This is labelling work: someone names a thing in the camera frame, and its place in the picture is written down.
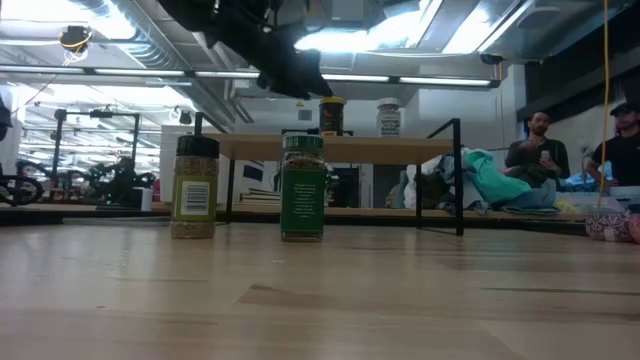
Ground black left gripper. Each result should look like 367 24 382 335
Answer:
202 14 335 100

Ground yellow-lid dark spice jar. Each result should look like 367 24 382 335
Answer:
319 96 346 137

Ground white-lid bagel seasoning jar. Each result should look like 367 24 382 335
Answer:
376 97 402 138

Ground green-lid green-label spice jar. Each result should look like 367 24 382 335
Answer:
280 133 326 243

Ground black-lid spice jar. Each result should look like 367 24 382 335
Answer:
169 134 220 240

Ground wooden shelf black metal legs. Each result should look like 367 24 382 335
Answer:
193 112 464 237

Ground black square box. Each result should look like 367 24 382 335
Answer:
329 167 361 209

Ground stack of books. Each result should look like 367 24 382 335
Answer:
238 187 282 205

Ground black overhead bar with lights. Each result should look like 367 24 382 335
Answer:
0 63 503 90

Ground wooden desk grey legs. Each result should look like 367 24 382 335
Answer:
0 201 587 236

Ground white cloth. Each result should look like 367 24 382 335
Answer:
402 158 444 210

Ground teal cloth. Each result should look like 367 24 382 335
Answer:
462 148 532 205

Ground person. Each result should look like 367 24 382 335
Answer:
585 102 640 189
503 110 572 182

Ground grey blue cloth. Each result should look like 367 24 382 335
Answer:
499 178 560 216

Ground blue bags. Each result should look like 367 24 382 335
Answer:
558 172 597 193

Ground pink patterned fabric item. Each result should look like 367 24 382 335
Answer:
583 212 640 245

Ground black ceiling device yellow cable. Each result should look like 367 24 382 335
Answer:
58 24 95 55

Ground black background rig frame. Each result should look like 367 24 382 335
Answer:
52 107 142 209

